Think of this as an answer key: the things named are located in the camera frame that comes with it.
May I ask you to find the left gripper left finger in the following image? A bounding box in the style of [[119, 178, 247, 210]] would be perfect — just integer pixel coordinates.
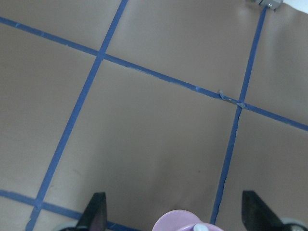
[[57, 192, 106, 231]]

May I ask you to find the pink plastic cup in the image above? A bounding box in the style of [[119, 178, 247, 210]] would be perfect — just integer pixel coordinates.
[[152, 210, 221, 231]]

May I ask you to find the brown paper table mat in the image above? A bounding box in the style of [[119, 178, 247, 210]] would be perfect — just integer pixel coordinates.
[[0, 0, 308, 231]]

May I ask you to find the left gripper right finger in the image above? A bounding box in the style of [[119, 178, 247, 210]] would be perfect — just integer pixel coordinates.
[[242, 191, 308, 231]]

